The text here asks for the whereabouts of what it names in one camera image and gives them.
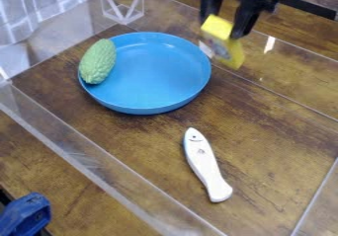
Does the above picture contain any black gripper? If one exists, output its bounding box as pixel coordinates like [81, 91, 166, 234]
[198, 0, 280, 39]

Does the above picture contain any yellow toy brick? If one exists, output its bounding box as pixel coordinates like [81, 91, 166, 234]
[200, 15, 244, 69]

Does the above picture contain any blue round tray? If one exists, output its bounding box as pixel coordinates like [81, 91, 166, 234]
[79, 32, 210, 115]

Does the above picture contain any black bar in background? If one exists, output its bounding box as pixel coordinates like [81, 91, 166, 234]
[280, 0, 338, 21]

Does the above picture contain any green bumpy toy gourd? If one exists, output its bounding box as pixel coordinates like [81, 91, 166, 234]
[78, 39, 116, 84]

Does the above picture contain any blue clamp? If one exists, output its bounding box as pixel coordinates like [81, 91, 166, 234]
[0, 193, 51, 236]

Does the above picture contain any clear acrylic enclosure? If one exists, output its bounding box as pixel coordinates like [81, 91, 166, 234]
[0, 0, 338, 236]

